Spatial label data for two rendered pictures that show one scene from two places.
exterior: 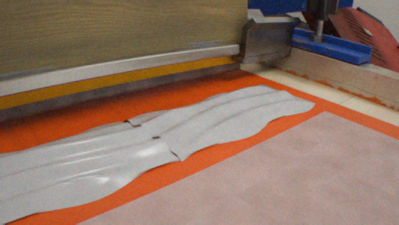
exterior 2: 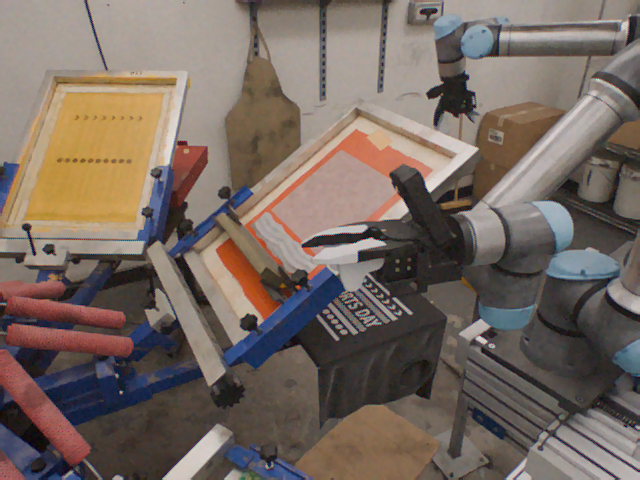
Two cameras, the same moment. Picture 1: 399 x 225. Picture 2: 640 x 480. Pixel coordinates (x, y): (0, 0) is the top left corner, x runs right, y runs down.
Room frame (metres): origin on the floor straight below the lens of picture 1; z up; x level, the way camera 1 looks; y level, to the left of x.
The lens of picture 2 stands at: (-0.69, 1.01, 2.00)
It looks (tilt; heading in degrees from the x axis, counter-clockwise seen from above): 31 degrees down; 305
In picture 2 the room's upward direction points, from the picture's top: straight up
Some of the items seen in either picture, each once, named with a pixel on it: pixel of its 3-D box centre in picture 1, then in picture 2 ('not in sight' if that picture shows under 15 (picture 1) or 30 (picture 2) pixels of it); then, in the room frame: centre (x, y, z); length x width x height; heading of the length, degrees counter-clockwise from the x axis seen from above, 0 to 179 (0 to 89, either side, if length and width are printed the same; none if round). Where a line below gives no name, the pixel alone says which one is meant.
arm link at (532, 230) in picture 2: not in sight; (523, 232); (-0.56, 0.33, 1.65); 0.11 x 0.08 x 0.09; 51
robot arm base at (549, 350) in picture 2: not in sight; (563, 332); (-0.63, 0.05, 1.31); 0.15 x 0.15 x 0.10
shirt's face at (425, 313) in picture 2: not in sight; (350, 302); (0.03, -0.20, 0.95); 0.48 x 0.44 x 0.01; 63
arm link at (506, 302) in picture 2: not in sight; (502, 283); (-0.55, 0.32, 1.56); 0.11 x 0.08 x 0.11; 141
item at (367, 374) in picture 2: not in sight; (376, 371); (-0.13, -0.11, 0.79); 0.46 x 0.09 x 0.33; 63
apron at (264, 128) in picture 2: not in sight; (263, 111); (1.55, -1.52, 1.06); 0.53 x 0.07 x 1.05; 63
